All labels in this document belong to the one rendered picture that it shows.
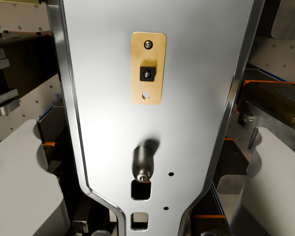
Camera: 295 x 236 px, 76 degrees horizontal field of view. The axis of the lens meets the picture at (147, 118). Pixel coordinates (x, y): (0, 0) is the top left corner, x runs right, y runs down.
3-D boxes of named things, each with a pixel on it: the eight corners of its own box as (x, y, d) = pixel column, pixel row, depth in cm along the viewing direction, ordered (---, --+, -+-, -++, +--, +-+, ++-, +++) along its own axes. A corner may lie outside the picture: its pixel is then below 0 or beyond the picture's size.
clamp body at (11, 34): (95, 51, 50) (16, 111, 19) (58, 49, 50) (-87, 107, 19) (93, 23, 47) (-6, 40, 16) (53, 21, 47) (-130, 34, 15)
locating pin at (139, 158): (152, 156, 31) (154, 189, 25) (132, 155, 30) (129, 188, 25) (153, 140, 29) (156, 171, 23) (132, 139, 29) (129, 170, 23)
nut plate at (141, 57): (160, 104, 24) (160, 108, 23) (130, 103, 24) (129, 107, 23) (166, 33, 20) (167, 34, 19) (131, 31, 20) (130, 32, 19)
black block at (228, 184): (215, 119, 61) (268, 196, 35) (184, 117, 60) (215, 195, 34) (218, 103, 58) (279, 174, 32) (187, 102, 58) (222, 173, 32)
